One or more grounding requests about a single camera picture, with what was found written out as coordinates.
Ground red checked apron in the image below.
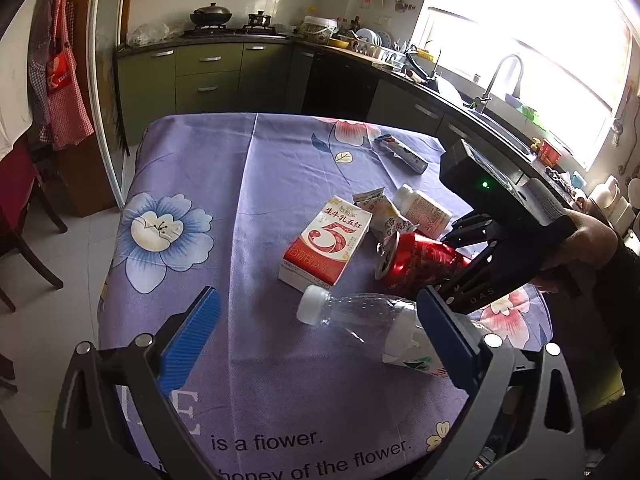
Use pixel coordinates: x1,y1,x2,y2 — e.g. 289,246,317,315
45,0,96,151

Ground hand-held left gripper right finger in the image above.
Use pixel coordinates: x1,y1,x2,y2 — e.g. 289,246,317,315
416,285,586,480

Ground white jug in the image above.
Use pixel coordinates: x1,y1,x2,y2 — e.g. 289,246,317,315
590,175,621,216

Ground purple floral tablecloth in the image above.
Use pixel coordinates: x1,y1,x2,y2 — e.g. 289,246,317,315
97,112,553,480

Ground clear lidded container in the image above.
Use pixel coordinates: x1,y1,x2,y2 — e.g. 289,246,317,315
299,15,337,43

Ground red cushioned wooden chair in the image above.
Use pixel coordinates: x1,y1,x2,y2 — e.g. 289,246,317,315
0,135,68,311

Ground person's right forearm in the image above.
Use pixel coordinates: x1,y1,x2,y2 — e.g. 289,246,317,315
585,237,640,416

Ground person's right hand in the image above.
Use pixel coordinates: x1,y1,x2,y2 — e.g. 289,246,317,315
532,212,620,295

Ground small silver packet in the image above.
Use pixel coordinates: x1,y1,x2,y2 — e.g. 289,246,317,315
374,134,430,173

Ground black lidded wok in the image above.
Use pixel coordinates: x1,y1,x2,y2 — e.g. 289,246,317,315
189,2,234,28

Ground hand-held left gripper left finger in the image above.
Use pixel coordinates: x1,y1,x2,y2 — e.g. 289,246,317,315
50,286,222,480

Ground clear plastic water bottle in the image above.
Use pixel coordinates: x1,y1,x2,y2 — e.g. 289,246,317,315
296,285,451,376

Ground bright window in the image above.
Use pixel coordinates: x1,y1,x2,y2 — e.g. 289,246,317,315
415,0,631,171

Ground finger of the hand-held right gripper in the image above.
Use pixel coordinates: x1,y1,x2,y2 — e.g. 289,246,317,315
435,242,501,307
442,212,501,248

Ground clear plastic bag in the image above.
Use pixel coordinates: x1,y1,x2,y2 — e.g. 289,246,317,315
126,22,183,47

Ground red white milk carton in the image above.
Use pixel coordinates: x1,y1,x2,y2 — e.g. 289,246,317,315
278,196,374,292

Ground dish rack with plates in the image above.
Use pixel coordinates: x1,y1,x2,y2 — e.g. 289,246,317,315
350,27,405,68

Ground small white carton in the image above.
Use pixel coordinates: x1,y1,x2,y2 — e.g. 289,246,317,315
352,186,416,241

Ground green lower cabinets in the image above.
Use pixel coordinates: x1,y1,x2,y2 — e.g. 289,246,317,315
116,40,551,181

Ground steel kitchen faucet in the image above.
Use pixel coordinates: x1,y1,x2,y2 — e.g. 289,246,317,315
474,54,525,113

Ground gas stove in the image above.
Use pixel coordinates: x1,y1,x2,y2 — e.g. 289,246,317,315
184,24,277,38

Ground steel sink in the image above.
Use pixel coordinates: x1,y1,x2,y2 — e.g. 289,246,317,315
467,105,538,163

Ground white hanging cloth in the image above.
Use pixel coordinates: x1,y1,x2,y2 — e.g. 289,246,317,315
0,0,41,161

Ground red soda can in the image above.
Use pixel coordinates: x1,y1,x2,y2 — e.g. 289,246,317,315
375,232,473,296

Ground purple checked apron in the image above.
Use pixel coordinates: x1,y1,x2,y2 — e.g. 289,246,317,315
27,0,56,143

